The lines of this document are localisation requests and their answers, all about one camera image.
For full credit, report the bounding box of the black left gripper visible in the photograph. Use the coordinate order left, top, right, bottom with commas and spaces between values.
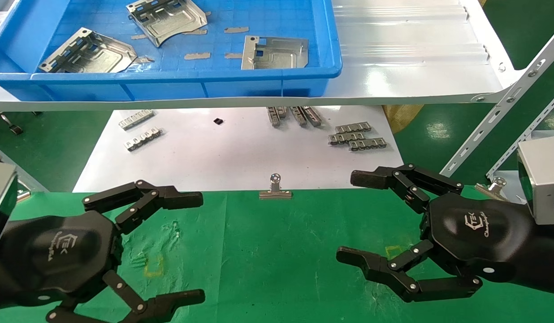
3, 180, 206, 323

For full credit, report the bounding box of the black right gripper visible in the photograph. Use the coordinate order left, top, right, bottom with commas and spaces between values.
336, 164, 536, 302

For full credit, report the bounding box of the curved-edge metal plate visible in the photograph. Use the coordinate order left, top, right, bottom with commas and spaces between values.
126, 0, 208, 48

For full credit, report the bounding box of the green cloth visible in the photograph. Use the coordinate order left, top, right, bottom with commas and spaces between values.
0, 188, 554, 323

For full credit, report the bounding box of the white paper sheet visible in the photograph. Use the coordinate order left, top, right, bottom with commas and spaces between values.
73, 105, 404, 192

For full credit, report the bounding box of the brown woven bag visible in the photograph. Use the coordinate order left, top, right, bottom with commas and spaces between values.
382, 105, 424, 134

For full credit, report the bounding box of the white shelf board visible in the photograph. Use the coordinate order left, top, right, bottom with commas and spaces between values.
0, 0, 526, 112

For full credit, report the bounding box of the white slotted angle bar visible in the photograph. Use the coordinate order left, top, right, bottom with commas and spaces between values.
440, 22, 554, 178
485, 87, 554, 180

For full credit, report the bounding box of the blue plastic bin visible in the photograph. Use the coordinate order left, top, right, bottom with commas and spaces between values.
0, 0, 342, 102

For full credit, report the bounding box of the clear ridged plastic strip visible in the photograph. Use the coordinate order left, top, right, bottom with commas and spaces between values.
340, 42, 489, 67

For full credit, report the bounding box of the black caster wheel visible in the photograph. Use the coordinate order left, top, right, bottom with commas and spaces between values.
0, 112, 24, 135

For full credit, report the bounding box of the metal plate with blue clips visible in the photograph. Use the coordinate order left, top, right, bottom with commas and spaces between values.
39, 27, 138, 74

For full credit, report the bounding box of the flat metal plate square hole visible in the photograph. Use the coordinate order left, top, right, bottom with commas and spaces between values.
241, 36, 309, 70

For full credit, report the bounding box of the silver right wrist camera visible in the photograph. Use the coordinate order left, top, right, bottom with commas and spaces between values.
517, 136, 554, 225

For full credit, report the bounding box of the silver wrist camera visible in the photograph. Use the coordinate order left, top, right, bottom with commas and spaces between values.
517, 136, 554, 225
0, 161, 18, 250

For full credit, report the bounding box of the grey metal frame bar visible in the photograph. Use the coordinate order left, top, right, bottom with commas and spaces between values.
0, 144, 49, 192

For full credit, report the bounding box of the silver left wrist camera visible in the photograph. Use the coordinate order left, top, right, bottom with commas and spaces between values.
0, 161, 18, 250

